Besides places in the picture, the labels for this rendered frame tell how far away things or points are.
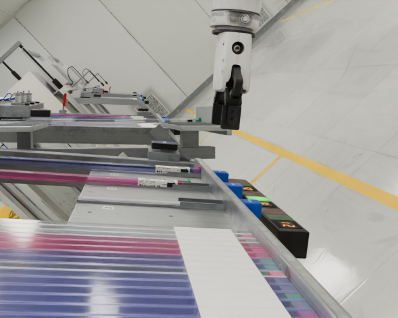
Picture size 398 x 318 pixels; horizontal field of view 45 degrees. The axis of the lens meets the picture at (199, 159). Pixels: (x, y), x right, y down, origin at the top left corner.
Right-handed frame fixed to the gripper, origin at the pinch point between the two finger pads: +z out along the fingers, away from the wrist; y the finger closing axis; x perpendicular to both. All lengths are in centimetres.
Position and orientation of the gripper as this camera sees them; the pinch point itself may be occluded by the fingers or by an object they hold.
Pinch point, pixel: (224, 121)
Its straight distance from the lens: 84.9
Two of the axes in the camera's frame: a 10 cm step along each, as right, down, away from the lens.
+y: -1.4, -1.5, 9.8
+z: -0.9, 9.9, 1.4
